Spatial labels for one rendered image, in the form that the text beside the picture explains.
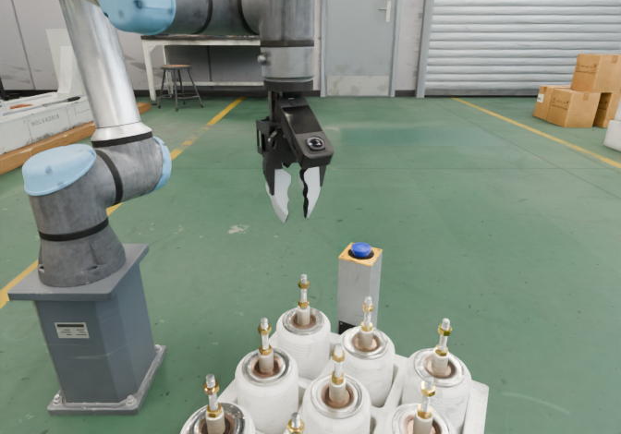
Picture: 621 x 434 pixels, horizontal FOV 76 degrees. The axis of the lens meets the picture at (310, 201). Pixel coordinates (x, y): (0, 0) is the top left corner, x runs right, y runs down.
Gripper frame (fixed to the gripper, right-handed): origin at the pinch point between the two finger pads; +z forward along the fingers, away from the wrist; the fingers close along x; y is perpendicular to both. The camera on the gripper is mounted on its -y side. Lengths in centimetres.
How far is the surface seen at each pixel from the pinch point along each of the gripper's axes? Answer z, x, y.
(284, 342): 23.0, 3.4, -1.2
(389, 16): -54, -311, 398
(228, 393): 28.4, 13.9, -2.6
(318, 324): 21.1, -2.9, -1.9
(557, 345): 47, -68, -9
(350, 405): 21.0, 0.9, -18.7
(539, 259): 47, -103, 22
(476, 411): 28.5, -19.7, -22.9
